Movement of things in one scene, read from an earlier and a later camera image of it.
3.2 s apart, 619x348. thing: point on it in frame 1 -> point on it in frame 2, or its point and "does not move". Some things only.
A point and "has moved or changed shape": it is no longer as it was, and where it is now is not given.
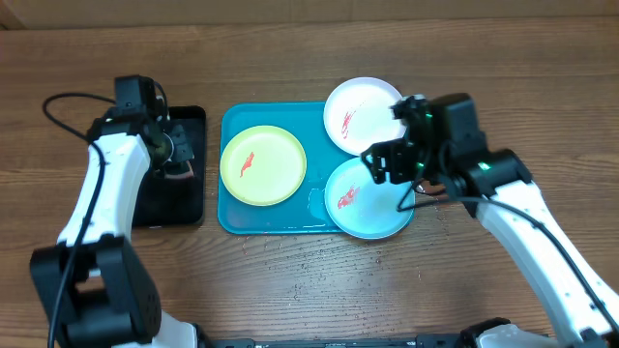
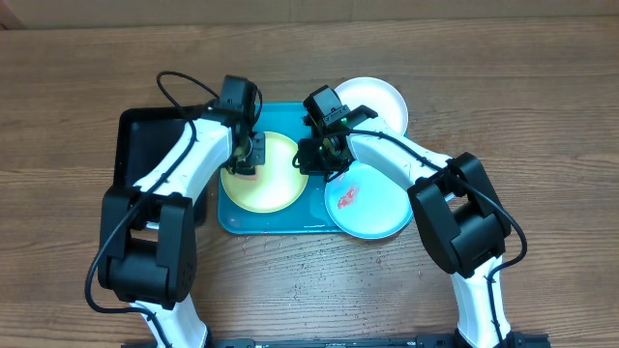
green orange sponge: [177, 170] has moved or changed shape
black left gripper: [184, 150] -> [258, 157]
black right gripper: [400, 156] -> [309, 151]
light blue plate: [366, 209] does not move
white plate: [358, 113] does not move
